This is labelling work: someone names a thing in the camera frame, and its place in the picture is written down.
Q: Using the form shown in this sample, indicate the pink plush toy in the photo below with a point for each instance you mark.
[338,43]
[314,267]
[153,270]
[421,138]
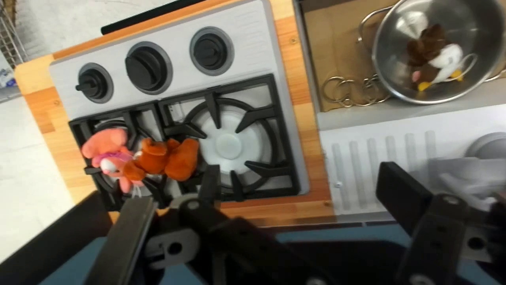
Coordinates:
[108,153]

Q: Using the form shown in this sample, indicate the grey stove panel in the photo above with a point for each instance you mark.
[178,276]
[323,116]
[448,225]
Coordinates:
[263,53]

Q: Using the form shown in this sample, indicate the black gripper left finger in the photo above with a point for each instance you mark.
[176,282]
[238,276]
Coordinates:
[208,184]

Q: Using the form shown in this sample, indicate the grey metal wrist bracket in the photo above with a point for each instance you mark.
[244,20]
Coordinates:
[124,238]

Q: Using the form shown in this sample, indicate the brown and white plush toy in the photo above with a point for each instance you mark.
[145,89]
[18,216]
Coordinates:
[428,53]

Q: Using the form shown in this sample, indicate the black stove knob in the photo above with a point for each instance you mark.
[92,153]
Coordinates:
[149,67]
[211,51]
[94,83]

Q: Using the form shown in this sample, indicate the wooden toy kitchen unit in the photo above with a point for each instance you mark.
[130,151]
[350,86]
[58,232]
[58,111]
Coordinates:
[42,105]

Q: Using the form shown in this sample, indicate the grey toy faucet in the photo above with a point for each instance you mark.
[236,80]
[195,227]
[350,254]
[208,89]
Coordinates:
[475,175]

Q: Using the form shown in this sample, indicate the black burner grate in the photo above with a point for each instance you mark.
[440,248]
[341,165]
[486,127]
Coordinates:
[85,124]
[247,121]

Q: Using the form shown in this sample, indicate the white toy sink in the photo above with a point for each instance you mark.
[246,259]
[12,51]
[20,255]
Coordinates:
[369,159]

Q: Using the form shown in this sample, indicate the silver metal pot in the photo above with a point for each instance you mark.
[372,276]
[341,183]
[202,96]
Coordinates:
[475,32]

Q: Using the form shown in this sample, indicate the orange plush toy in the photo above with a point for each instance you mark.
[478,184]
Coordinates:
[168,159]

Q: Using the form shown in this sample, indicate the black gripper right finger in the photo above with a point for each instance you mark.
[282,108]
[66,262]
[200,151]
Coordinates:
[401,195]

